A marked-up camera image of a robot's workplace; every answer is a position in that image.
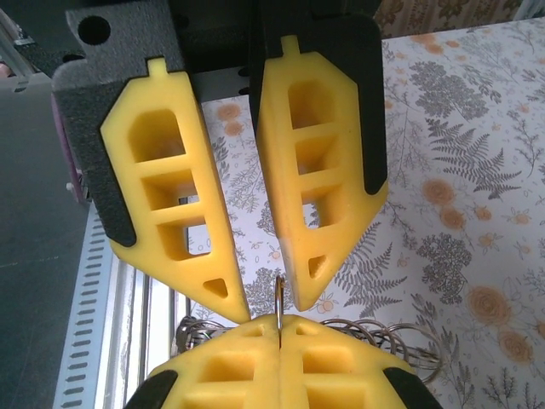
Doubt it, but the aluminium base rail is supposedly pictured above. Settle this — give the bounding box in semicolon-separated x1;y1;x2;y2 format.
108;251;192;409

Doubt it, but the metal keys and keyring bunch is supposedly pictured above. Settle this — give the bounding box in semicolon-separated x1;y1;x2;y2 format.
172;275;444;384

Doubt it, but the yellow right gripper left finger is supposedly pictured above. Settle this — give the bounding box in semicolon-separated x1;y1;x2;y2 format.
123;317;282;409

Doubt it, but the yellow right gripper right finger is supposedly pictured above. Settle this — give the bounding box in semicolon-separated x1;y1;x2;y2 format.
281;317;439;409

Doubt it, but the grey slotted cable duct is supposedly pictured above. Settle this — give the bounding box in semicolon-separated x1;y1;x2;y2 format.
53;204;112;409

